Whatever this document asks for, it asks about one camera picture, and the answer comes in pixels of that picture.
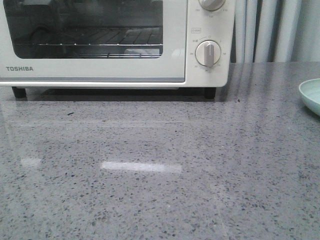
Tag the glass oven door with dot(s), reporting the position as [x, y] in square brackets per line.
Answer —
[21, 17]

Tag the lower oven timer knob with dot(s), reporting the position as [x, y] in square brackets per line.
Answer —
[208, 53]

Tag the upper oven control knob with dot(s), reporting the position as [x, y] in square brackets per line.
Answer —
[211, 5]

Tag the white Toshiba toaster oven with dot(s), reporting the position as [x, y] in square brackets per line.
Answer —
[201, 25]

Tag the pale curtain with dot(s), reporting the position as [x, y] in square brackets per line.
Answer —
[276, 31]

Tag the light green plate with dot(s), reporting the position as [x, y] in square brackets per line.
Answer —
[310, 94]

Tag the wire oven rack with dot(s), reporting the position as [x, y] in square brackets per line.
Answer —
[91, 43]

